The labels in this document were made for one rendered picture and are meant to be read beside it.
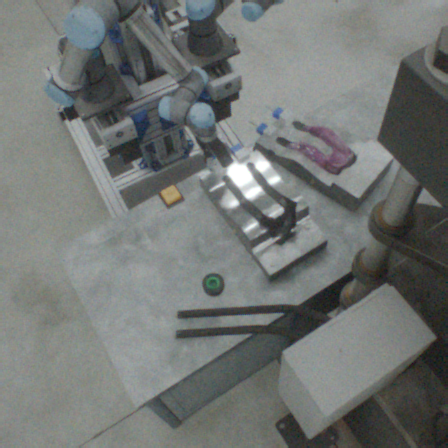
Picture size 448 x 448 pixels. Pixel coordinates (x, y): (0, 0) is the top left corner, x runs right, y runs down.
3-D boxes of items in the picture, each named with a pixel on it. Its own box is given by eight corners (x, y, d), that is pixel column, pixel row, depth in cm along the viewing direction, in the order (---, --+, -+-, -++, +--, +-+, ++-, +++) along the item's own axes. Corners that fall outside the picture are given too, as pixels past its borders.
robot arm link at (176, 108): (173, 98, 182) (201, 108, 180) (158, 121, 178) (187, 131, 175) (170, 83, 175) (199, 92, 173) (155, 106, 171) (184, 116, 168)
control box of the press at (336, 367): (266, 429, 240) (272, 340, 112) (319, 392, 247) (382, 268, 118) (293, 472, 231) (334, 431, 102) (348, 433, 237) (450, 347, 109)
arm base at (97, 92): (73, 85, 211) (65, 67, 203) (107, 71, 214) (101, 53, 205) (86, 109, 204) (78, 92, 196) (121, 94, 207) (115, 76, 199)
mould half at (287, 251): (200, 187, 212) (197, 168, 200) (253, 157, 218) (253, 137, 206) (269, 281, 190) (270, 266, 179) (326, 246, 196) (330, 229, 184)
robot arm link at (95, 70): (111, 65, 202) (101, 38, 190) (93, 89, 196) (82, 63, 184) (85, 58, 205) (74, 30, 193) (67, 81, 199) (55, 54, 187)
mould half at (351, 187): (255, 149, 220) (254, 132, 210) (292, 112, 228) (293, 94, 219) (353, 213, 202) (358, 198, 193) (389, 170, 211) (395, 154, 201)
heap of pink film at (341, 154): (282, 149, 212) (282, 137, 205) (308, 122, 218) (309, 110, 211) (334, 182, 203) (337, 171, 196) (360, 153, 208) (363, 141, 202)
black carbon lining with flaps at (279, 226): (219, 181, 205) (217, 167, 196) (253, 162, 208) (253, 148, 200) (269, 246, 190) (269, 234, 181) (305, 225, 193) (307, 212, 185)
